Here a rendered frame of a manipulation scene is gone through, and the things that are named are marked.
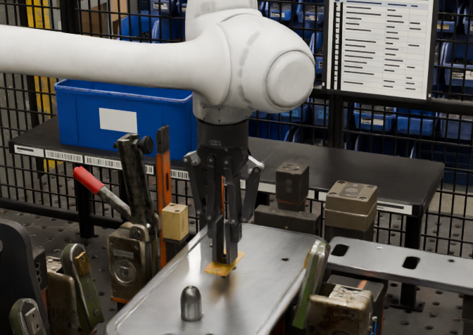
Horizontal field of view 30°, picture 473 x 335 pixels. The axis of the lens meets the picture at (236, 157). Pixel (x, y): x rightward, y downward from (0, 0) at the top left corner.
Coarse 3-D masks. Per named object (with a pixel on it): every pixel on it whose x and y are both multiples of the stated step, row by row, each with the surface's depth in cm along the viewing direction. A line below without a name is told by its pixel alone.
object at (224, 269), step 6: (240, 252) 143; (222, 258) 139; (240, 258) 141; (210, 264) 139; (216, 264) 139; (222, 264) 139; (234, 264) 139; (204, 270) 137; (210, 270) 137; (222, 270) 137; (228, 270) 137
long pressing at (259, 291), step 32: (224, 224) 158; (192, 256) 147; (256, 256) 147; (288, 256) 147; (160, 288) 137; (224, 288) 137; (256, 288) 137; (288, 288) 137; (128, 320) 128; (160, 320) 128; (224, 320) 128; (256, 320) 128
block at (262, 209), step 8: (256, 208) 164; (264, 208) 164; (272, 208) 164; (256, 216) 164; (264, 216) 163; (272, 216) 162; (280, 216) 162; (288, 216) 161; (296, 216) 161; (304, 216) 161; (312, 216) 161; (256, 224) 164; (264, 224) 164; (272, 224) 163; (280, 224) 162; (288, 224) 162; (296, 224) 161; (304, 224) 160; (312, 224) 160; (304, 232) 161; (312, 232) 160; (296, 304) 168; (296, 328) 170; (304, 328) 169
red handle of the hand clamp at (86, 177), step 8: (80, 168) 144; (72, 176) 144; (80, 176) 143; (88, 176) 144; (88, 184) 143; (96, 184) 143; (96, 192) 143; (104, 192) 143; (104, 200) 144; (112, 200) 143; (120, 200) 144; (120, 208) 143; (128, 208) 143; (128, 216) 143
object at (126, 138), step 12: (120, 144) 137; (132, 144) 138; (144, 144) 136; (120, 156) 138; (132, 156) 138; (132, 168) 138; (144, 168) 141; (132, 180) 139; (144, 180) 141; (132, 192) 140; (144, 192) 142; (132, 204) 140; (144, 204) 143; (132, 216) 141; (144, 216) 141; (156, 228) 144
